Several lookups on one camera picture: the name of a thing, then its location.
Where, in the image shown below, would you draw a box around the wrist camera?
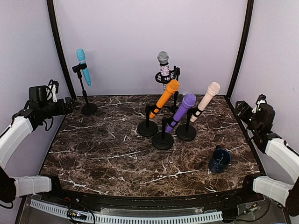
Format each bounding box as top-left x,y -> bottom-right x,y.
46,79 -> 59,103
254,94 -> 267,111

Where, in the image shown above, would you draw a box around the black stand of pink microphone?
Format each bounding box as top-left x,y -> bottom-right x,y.
176,109 -> 197,141

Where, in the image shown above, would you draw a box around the black stand of orange microphone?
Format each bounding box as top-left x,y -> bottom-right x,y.
137,105 -> 158,137

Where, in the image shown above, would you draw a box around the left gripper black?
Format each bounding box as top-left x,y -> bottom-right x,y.
40,97 -> 75,119

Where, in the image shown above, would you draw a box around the orange microphone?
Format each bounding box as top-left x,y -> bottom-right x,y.
149,80 -> 180,119

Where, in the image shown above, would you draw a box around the silver glitter microphone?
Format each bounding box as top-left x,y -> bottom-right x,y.
157,51 -> 171,91

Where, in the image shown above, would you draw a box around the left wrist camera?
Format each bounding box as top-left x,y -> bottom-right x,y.
46,79 -> 59,103

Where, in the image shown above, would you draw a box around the blue microphone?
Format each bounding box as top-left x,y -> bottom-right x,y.
76,49 -> 92,86

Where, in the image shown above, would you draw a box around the white slotted cable duct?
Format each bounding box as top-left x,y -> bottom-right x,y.
29,199 -> 223,224

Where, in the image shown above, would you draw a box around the dark blue mug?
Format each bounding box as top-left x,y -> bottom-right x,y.
209,145 -> 232,173

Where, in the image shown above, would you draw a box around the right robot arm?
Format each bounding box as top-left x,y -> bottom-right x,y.
234,94 -> 299,216

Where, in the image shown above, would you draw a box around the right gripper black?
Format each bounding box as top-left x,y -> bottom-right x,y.
235,101 -> 260,134

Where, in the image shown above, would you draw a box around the black tripod shock-mount stand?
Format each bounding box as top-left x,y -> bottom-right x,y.
155,65 -> 180,114

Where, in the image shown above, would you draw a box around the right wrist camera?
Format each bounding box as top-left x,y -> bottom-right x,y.
254,94 -> 267,111

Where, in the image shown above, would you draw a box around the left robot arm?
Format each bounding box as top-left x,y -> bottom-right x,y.
0,83 -> 73,203

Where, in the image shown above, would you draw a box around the pink microphone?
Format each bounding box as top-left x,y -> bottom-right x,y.
190,82 -> 221,123

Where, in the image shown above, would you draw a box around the black stand of purple microphone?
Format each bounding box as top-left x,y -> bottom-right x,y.
151,118 -> 174,150

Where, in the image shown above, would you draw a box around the purple microphone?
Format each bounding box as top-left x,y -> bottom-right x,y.
165,93 -> 196,133

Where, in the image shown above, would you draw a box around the black stand of blue microphone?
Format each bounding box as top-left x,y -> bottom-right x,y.
72,63 -> 98,115

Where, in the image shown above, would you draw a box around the small circuit board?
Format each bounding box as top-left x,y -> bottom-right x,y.
67,210 -> 87,221

